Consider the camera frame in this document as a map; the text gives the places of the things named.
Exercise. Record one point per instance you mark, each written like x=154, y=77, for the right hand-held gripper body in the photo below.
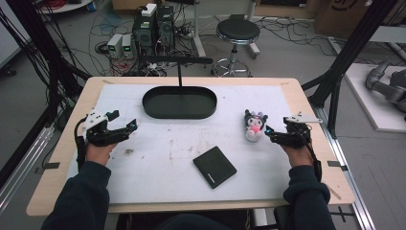
x=297, y=135

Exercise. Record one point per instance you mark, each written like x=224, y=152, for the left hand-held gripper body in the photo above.
x=97, y=135

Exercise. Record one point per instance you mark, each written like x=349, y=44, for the black and white plush toy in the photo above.
x=254, y=126

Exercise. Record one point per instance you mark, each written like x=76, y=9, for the person's left hand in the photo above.
x=99, y=153

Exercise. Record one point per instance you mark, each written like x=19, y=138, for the person's right hand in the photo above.
x=298, y=156

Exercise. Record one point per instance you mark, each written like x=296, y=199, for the black tape strip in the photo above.
x=51, y=165
x=336, y=165

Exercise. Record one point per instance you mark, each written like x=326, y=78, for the black oval tray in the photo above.
x=178, y=105

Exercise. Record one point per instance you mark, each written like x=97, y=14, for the white table mat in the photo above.
x=159, y=172

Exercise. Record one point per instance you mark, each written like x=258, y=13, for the light wooden table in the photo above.
x=335, y=188

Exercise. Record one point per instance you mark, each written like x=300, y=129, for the black flat wallet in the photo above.
x=214, y=167

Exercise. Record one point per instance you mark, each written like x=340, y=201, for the grey power supply unit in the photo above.
x=127, y=46
x=114, y=45

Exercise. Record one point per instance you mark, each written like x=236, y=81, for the white platform board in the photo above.
x=367, y=105

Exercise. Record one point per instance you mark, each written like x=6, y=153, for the black T-shaped stand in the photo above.
x=178, y=59

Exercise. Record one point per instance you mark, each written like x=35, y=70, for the black computer tower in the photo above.
x=165, y=27
x=144, y=33

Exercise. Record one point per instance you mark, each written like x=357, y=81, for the black round stool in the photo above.
x=237, y=30

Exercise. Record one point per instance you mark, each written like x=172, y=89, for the white box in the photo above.
x=149, y=9

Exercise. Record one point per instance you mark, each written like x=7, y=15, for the white metal stand leg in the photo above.
x=198, y=28

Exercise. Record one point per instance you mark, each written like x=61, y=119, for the cardboard box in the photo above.
x=351, y=12

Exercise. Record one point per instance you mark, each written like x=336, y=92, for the aluminium rail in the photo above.
x=351, y=179
x=22, y=172

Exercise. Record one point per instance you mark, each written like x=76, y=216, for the black metal frame strut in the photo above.
x=348, y=54

